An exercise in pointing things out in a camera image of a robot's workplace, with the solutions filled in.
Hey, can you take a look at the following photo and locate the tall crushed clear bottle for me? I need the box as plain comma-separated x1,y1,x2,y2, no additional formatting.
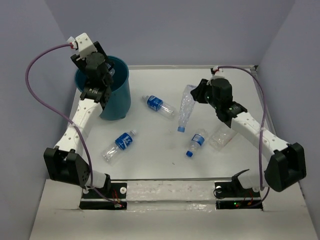
177,84,196,133

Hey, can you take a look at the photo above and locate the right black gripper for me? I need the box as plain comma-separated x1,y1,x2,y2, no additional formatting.
190,78,220,110

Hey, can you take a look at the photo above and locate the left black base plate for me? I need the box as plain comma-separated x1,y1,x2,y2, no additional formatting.
79,181,128,211

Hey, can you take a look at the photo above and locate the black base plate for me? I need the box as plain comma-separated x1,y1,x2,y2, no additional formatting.
79,181,128,211
213,181,263,210

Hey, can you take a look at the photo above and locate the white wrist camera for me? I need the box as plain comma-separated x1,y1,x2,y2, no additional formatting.
66,32,98,60
210,65,226,80

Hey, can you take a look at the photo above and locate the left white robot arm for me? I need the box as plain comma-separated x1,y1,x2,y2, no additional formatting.
43,40,113,198

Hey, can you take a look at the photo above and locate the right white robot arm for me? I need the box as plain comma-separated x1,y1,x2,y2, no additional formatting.
190,78,307,196

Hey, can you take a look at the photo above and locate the teal plastic bin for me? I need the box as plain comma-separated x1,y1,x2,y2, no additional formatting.
75,55,132,121

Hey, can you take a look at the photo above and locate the Pocari bottle near left arm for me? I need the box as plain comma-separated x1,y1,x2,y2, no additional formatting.
102,130,138,164

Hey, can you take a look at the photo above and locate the clear bottle beige label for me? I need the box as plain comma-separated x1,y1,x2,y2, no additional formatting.
209,123,237,152

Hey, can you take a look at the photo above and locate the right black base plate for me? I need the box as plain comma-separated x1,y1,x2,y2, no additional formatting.
213,181,263,210

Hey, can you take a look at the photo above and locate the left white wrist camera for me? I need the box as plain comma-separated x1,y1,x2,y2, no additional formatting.
66,32,98,60

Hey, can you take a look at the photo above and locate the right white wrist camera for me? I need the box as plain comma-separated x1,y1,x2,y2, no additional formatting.
210,65,226,80

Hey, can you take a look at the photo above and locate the Pocari bottle white cap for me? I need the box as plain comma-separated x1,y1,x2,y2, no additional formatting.
141,95,177,120

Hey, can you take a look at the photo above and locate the clear capless bottle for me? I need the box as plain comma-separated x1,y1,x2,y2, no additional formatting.
106,62,116,77

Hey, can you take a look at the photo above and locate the small blue label bottle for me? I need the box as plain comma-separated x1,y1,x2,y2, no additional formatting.
185,128,208,158

